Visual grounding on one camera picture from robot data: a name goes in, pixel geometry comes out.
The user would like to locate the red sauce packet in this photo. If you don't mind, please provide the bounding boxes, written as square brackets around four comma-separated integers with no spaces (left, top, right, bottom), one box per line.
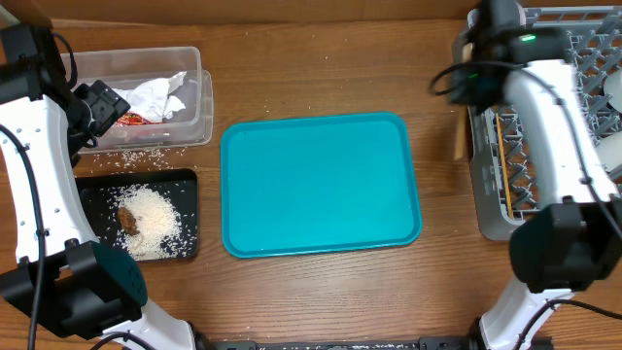
[115,112,162,126]

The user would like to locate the wooden chopstick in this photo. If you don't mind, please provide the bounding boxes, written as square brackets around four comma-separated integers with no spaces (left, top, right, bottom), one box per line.
[495,113,514,220]
[453,43,473,160]

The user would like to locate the white napkin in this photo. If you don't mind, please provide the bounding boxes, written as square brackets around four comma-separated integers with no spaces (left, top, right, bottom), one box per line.
[114,72,187,123]

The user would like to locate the large white plate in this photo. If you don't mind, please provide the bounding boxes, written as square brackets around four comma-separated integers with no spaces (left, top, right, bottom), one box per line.
[514,0,527,27]

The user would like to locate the brown food scrap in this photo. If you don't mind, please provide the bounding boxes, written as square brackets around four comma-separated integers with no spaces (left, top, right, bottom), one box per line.
[118,207,140,236]

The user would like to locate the grey saucer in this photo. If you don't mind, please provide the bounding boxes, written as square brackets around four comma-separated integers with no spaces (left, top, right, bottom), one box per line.
[604,70,622,113]

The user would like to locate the pile of rice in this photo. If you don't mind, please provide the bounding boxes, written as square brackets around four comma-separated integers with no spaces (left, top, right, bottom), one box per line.
[105,185,194,262]

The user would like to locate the white cup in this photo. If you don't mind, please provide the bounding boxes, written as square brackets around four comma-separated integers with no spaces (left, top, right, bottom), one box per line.
[596,132,622,172]

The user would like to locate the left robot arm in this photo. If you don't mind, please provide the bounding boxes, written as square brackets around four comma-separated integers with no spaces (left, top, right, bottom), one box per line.
[1,23,208,349]

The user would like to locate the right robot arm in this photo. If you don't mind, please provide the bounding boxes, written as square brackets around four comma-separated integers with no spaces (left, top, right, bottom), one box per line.
[448,1,621,349]

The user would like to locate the grey dishwasher rack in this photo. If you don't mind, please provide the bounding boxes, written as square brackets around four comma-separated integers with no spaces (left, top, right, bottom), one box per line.
[460,0,621,241]

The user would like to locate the clear plastic bin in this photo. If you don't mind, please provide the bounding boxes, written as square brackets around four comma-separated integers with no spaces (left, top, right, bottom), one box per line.
[61,47,214,153]

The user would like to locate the black rectangular tray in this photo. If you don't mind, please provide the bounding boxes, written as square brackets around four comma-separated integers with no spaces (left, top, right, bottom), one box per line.
[77,169,199,259]

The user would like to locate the teal serving tray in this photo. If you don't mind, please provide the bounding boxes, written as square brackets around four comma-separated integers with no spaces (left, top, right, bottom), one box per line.
[221,112,424,259]

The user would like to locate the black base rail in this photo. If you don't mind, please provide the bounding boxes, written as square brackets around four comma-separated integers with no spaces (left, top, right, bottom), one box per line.
[208,336,485,350]

